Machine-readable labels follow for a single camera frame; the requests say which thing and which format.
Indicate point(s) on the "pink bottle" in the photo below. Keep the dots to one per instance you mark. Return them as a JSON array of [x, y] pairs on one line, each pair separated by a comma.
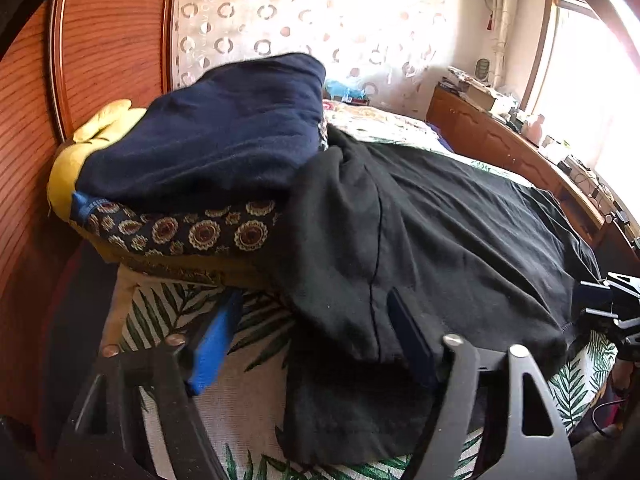
[[535, 130]]

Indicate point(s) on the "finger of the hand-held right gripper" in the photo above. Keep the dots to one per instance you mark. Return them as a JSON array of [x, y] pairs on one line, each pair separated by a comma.
[[600, 320], [595, 294]]

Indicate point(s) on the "leaf print cloth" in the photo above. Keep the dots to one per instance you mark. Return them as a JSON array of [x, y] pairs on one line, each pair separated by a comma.
[[260, 400]]

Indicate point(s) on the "window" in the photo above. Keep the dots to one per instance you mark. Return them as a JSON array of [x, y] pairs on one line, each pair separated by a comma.
[[590, 85]]

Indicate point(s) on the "yellow pillow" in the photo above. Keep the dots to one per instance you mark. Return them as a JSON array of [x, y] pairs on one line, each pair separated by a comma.
[[65, 175]]

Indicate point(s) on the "black t-shirt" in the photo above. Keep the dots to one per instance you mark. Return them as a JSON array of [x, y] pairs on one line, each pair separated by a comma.
[[450, 235]]

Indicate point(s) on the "navy medallion patterned cloth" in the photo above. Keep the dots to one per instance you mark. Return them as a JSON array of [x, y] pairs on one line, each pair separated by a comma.
[[200, 232]]

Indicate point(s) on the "white wall pipe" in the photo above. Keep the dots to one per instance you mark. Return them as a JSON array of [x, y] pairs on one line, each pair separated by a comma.
[[504, 20]]

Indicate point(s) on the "wooden cabinet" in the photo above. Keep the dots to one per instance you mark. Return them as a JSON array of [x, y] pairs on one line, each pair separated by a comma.
[[480, 135]]

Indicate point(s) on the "circle patterned curtain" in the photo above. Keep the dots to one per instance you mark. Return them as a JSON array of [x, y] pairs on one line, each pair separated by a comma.
[[250, 10]]

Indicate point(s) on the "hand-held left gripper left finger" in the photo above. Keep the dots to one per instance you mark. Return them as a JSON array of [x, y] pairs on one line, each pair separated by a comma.
[[215, 345]]

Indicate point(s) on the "small black device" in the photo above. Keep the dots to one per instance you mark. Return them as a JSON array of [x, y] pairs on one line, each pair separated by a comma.
[[573, 165]]

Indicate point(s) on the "navy garment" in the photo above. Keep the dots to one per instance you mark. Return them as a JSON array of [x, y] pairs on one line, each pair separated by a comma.
[[210, 135]]

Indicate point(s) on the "wooden headboard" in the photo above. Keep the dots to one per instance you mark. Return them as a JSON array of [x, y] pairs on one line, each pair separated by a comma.
[[100, 35]]

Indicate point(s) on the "cardboard box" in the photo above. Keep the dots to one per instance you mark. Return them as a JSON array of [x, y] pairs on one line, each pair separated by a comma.
[[487, 97]]

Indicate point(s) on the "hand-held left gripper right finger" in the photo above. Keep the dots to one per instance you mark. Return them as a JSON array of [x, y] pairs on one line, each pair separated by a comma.
[[412, 345]]

